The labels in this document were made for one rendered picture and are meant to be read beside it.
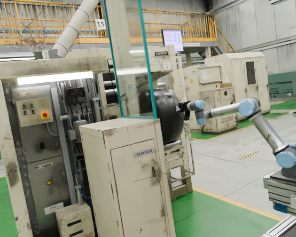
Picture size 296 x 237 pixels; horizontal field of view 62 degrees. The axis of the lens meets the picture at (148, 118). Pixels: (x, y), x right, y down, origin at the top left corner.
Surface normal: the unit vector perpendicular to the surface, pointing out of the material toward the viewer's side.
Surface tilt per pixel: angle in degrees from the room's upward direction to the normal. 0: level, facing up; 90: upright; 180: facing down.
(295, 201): 90
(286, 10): 90
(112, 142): 90
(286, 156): 96
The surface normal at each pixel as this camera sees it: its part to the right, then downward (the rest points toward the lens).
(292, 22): -0.83, 0.18
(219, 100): 0.55, 0.01
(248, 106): -0.69, 0.06
